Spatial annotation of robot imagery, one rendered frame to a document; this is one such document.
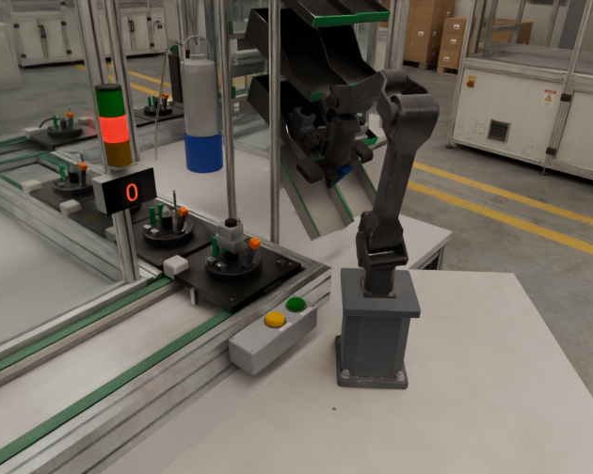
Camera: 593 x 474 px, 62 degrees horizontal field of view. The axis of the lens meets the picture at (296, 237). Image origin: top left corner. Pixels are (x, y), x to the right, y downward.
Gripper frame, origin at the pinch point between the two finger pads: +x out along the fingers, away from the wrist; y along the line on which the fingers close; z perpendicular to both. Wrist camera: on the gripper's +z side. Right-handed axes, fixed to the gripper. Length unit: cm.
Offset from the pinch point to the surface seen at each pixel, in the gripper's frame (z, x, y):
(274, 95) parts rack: 21.5, -10.1, 3.7
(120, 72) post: 116, 38, 11
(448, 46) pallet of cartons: 427, 328, -651
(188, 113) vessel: 89, 44, -5
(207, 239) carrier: 15.4, 25.9, 25.0
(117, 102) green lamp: 20.1, -19.5, 41.3
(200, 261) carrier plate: 6.7, 21.6, 31.6
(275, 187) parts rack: 12.7, 12.0, 6.5
